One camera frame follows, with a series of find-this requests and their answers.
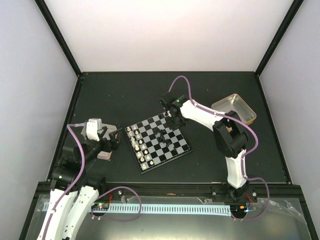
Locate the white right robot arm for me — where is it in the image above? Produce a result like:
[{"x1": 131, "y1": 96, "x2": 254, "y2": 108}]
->
[{"x1": 159, "y1": 92, "x2": 248, "y2": 202}]

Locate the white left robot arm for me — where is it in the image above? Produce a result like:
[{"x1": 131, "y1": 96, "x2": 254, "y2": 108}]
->
[{"x1": 37, "y1": 118, "x2": 121, "y2": 240}]

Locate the row of white chess pieces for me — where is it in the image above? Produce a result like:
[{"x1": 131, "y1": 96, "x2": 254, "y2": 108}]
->
[{"x1": 125, "y1": 123, "x2": 155, "y2": 172}]

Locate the black chess pieces pile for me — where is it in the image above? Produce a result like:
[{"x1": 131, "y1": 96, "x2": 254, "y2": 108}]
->
[{"x1": 154, "y1": 127, "x2": 172, "y2": 147}]

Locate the black white chess board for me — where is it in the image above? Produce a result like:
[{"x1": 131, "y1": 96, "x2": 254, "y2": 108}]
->
[{"x1": 124, "y1": 112, "x2": 192, "y2": 174}]

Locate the gold metal tin tray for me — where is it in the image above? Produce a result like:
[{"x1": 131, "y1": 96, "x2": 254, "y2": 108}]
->
[{"x1": 211, "y1": 93, "x2": 257, "y2": 125}]

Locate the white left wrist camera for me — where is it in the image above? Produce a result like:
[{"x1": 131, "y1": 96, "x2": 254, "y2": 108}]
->
[{"x1": 85, "y1": 118, "x2": 102, "y2": 142}]

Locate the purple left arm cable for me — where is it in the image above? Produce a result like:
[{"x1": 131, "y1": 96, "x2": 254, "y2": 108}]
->
[{"x1": 39, "y1": 122, "x2": 88, "y2": 240}]

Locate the light blue cable duct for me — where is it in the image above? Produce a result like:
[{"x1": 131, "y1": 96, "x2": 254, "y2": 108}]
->
[{"x1": 88, "y1": 203, "x2": 232, "y2": 217}]

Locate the black frame post left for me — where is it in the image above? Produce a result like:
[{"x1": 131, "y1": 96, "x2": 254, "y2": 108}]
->
[{"x1": 35, "y1": 0, "x2": 82, "y2": 77}]

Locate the black frame post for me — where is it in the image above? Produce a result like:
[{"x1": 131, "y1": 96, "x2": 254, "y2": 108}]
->
[
  {"x1": 254, "y1": 0, "x2": 304, "y2": 77},
  {"x1": 35, "y1": 0, "x2": 82, "y2": 77}
]

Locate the black mounting rail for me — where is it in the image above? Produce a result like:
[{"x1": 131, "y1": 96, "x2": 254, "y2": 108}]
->
[{"x1": 37, "y1": 182, "x2": 303, "y2": 203}]

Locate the black frame post right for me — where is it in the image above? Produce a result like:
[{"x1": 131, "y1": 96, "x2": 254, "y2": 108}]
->
[{"x1": 254, "y1": 0, "x2": 304, "y2": 77}]

